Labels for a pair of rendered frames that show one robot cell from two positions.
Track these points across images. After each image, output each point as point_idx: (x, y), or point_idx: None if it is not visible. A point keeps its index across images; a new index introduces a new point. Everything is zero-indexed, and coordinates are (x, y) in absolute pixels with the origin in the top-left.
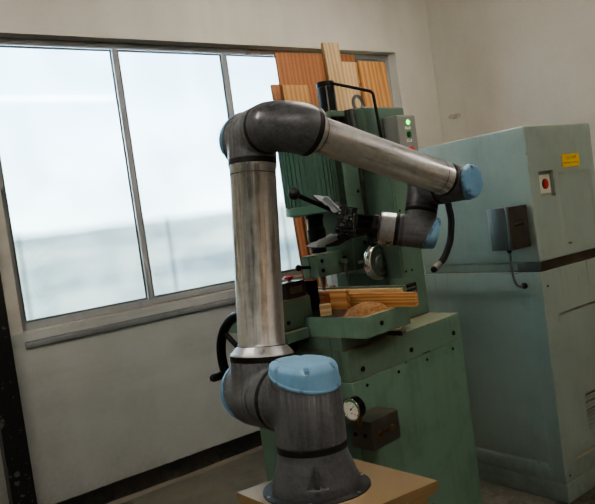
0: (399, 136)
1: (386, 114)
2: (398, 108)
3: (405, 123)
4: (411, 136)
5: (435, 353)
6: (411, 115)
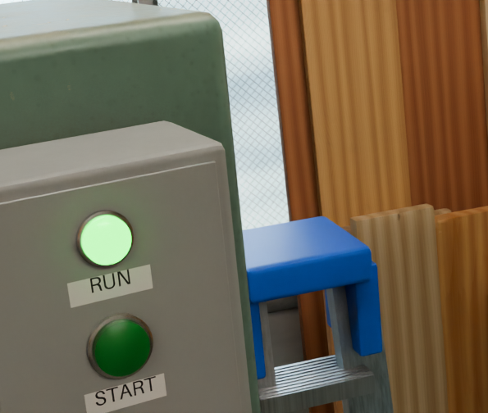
0: None
1: None
2: (155, 33)
3: (78, 254)
4: (159, 352)
5: None
6: (183, 153)
